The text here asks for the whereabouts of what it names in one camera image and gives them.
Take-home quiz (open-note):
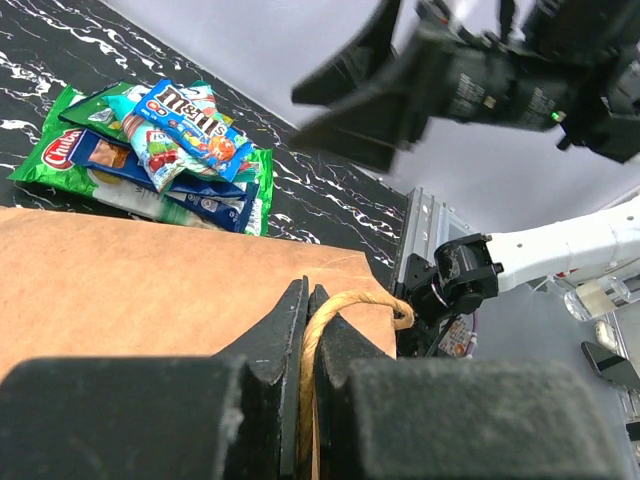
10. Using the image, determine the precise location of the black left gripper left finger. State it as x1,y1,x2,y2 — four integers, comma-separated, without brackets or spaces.
1,278,309,479

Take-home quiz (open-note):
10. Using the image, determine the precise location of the green Chuba snack bag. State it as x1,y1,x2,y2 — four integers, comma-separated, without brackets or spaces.
9,82,274,236

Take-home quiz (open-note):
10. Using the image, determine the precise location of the brown paper bag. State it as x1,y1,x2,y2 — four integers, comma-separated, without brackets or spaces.
0,205,416,480

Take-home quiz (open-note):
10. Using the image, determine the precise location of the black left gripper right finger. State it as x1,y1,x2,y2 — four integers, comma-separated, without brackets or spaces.
315,287,623,479

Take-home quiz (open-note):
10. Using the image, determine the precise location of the blue M&M's candy bag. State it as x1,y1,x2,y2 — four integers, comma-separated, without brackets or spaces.
134,79,253,182

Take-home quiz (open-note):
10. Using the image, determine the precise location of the teal fruit candy bag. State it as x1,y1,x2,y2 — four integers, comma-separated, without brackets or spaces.
101,85,253,193

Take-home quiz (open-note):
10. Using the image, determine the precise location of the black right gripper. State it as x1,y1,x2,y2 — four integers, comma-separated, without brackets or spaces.
291,0,639,173

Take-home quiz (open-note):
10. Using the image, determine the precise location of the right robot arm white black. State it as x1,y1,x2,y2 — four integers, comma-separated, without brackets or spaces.
291,1,639,345

